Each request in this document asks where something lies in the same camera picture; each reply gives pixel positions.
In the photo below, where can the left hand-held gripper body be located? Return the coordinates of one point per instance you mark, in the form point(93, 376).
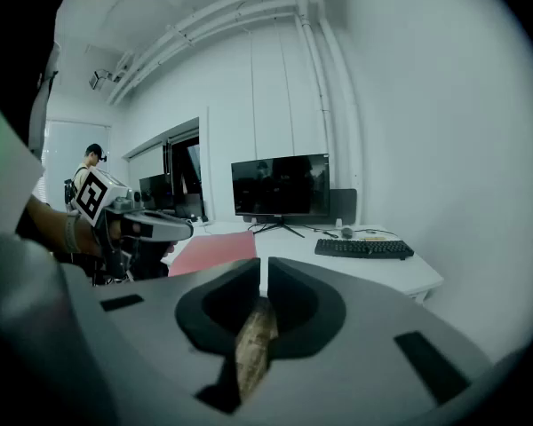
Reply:
point(91, 195)

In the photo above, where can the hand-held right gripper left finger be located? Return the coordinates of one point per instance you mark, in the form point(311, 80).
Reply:
point(151, 349)

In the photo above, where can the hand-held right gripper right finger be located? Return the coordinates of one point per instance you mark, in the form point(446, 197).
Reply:
point(360, 371)

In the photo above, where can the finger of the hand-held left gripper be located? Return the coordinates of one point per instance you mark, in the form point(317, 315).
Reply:
point(169, 229)

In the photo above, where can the black cloth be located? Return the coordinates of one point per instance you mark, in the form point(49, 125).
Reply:
point(217, 251)

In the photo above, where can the person's left forearm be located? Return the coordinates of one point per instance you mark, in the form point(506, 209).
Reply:
point(49, 224)

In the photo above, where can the grey computer mouse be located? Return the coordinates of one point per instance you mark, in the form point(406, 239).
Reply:
point(347, 232)

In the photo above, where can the person's left hand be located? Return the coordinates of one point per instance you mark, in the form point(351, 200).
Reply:
point(89, 240)

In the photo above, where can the black computer monitor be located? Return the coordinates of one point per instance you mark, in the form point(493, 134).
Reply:
point(157, 191)
point(280, 184)

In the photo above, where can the white wrist watch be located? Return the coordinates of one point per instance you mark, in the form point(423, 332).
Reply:
point(72, 233)

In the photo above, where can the white roller blind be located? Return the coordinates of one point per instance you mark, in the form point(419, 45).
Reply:
point(66, 149)

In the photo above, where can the dark window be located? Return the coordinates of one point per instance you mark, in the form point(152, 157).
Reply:
point(191, 171)

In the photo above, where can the black keyboard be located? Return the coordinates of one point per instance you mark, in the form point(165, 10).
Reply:
point(364, 247)

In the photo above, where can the small yellow packet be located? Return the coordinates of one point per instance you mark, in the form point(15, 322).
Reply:
point(373, 238)

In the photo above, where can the black desk panel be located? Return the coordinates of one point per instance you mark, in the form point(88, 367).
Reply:
point(344, 207)

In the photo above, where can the person's black clothing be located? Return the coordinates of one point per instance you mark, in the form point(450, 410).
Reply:
point(9, 38)

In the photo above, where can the white wall-mounted device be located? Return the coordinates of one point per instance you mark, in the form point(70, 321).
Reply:
point(98, 79)

